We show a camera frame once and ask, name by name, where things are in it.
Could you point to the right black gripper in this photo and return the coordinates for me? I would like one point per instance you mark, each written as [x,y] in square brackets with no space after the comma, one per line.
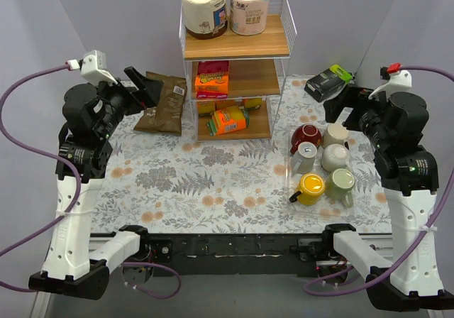
[351,107]

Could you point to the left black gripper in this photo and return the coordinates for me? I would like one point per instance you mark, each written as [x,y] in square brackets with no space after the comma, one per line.
[134,98]

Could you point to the grey mug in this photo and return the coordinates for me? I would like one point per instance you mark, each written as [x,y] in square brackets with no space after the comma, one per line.
[302,161]

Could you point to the yellow mug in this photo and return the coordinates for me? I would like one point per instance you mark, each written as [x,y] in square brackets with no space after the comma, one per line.
[309,190]

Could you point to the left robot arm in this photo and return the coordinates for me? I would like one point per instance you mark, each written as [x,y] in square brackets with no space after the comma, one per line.
[92,112]

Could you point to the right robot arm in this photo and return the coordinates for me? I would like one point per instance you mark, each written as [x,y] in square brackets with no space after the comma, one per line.
[393,125]

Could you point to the cream mug upside down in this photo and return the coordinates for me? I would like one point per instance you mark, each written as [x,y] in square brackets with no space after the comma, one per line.
[335,134]

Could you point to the dark red mug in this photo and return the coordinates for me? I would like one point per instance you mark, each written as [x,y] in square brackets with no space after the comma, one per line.
[305,133]

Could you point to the white speckled mug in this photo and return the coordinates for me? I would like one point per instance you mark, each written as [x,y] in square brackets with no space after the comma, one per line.
[335,156]

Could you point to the pale green mug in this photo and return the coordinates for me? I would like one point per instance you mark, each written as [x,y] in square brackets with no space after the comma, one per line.
[339,187]

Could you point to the brown coffee bag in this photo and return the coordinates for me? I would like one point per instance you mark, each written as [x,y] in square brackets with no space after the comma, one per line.
[166,117]

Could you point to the black green box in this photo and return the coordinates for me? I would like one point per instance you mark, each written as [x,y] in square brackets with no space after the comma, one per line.
[325,84]

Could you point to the orange red sponge pack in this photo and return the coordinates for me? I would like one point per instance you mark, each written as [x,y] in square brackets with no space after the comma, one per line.
[212,79]

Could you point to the orange yellow green sponge pack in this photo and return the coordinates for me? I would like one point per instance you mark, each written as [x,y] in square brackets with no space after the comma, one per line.
[230,119]

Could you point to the clear acrylic tray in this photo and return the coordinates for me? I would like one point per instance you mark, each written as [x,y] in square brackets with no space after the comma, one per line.
[324,206]

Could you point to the floral table mat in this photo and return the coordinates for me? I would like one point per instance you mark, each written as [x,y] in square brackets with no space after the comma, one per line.
[176,184]

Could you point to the beige wrapped toilet paper roll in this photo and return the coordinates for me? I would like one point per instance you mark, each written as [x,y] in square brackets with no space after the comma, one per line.
[205,19]

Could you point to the white wrapped toilet paper roll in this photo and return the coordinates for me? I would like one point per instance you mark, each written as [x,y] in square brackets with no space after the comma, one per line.
[248,17]

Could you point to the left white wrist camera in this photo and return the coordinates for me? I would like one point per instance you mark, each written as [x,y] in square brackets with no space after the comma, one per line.
[93,68]

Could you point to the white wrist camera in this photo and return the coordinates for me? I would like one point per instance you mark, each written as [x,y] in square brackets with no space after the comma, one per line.
[93,68]
[395,80]

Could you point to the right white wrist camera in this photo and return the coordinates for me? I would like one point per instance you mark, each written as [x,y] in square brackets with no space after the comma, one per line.
[395,80]

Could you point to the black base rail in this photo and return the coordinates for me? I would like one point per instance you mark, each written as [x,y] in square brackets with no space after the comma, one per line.
[241,254]

